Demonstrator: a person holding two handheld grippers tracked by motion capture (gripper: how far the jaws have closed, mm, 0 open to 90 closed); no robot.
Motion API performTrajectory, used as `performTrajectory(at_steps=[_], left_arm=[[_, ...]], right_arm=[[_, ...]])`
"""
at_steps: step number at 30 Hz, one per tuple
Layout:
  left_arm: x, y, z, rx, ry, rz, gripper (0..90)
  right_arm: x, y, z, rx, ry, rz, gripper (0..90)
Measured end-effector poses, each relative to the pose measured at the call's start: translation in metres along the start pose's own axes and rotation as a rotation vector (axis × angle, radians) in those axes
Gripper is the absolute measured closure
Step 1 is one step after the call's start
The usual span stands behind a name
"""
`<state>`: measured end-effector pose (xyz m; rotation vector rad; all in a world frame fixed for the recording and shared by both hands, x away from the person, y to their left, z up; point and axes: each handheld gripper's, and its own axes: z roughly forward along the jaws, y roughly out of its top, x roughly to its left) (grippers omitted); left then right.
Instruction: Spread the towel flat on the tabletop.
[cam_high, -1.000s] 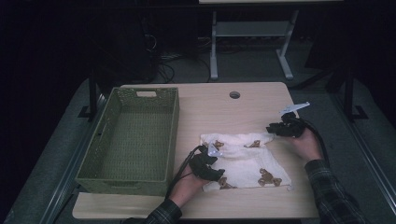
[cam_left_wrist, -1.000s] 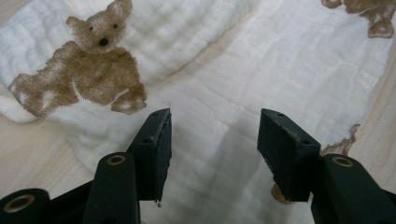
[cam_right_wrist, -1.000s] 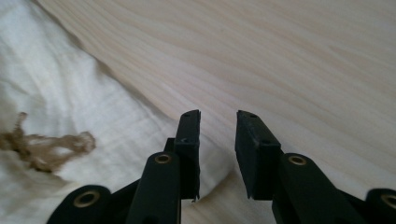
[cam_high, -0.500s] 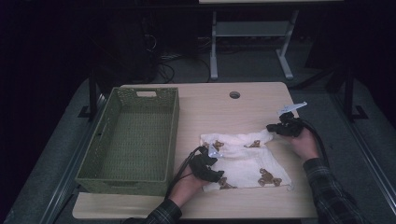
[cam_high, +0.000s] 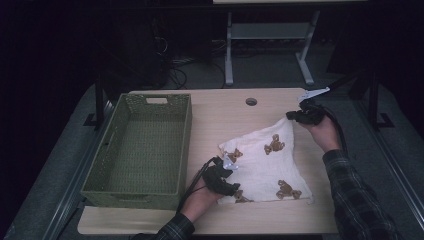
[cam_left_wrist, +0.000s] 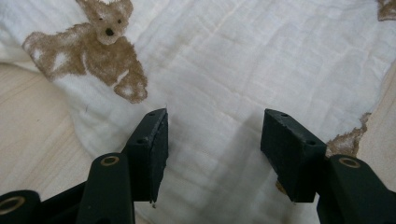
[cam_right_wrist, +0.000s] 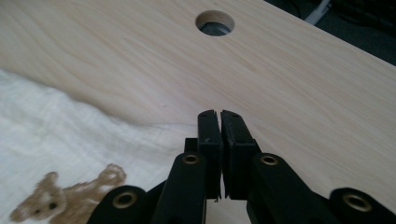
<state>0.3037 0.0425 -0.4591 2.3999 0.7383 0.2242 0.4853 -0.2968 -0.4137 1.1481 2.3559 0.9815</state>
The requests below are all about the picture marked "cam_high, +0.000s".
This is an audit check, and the person's left hand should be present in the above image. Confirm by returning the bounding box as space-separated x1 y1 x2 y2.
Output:
179 177 225 224

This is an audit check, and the grey metal table frame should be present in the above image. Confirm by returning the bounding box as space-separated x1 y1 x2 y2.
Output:
224 10 321 87

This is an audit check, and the white bear-print cloth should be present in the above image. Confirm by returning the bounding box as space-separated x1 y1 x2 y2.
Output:
217 116 315 205

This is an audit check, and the green woven plastic basket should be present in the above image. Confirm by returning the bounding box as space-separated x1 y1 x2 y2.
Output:
80 92 194 211

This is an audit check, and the bundle of floor cables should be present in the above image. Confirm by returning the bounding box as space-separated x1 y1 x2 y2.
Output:
167 57 228 90

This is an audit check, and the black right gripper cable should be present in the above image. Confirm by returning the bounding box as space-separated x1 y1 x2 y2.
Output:
310 102 350 158

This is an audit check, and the person's right hand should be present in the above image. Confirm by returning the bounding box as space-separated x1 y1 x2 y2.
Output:
297 114 342 154

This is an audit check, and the black metal post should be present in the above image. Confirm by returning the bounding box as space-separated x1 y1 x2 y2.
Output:
367 70 396 132
82 71 108 131

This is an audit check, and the aluminium rail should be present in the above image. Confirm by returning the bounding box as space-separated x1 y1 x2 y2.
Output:
41 99 117 240
352 99 424 232

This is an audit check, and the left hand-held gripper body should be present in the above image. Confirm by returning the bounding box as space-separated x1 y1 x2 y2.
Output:
202 154 240 197

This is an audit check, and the dark cabinet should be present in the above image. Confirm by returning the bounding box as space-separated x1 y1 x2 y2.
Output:
99 13 173 92

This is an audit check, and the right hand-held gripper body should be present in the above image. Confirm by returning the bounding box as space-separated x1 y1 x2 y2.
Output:
296 86 331 127

